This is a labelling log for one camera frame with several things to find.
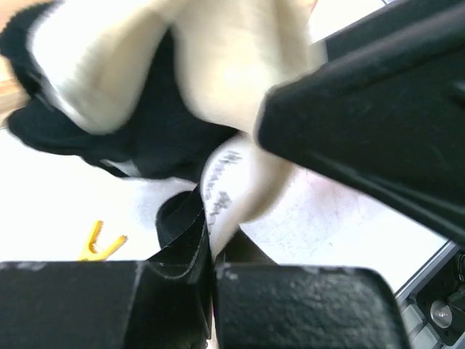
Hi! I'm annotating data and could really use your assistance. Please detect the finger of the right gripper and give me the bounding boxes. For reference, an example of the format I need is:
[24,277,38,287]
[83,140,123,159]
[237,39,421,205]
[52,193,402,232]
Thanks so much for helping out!
[257,1,464,245]

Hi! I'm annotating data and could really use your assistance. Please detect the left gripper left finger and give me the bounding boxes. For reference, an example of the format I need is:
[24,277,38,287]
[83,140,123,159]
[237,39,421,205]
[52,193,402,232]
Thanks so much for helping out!
[1,261,211,348]

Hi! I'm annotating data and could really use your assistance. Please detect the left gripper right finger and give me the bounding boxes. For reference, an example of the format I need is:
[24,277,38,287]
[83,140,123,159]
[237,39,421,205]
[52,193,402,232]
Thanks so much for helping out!
[214,263,405,348]

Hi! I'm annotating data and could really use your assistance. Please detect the yellow clothes peg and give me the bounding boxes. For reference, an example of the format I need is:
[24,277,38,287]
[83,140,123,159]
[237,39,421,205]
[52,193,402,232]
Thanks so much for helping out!
[77,220,128,262]

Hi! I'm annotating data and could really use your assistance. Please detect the black underwear with beige band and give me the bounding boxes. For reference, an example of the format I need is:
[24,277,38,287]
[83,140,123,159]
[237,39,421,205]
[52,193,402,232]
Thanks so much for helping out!
[0,0,328,284]

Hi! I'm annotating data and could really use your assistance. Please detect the aluminium mounting rail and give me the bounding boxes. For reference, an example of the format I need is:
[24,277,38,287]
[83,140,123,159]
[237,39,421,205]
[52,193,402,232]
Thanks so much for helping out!
[395,241,464,348]

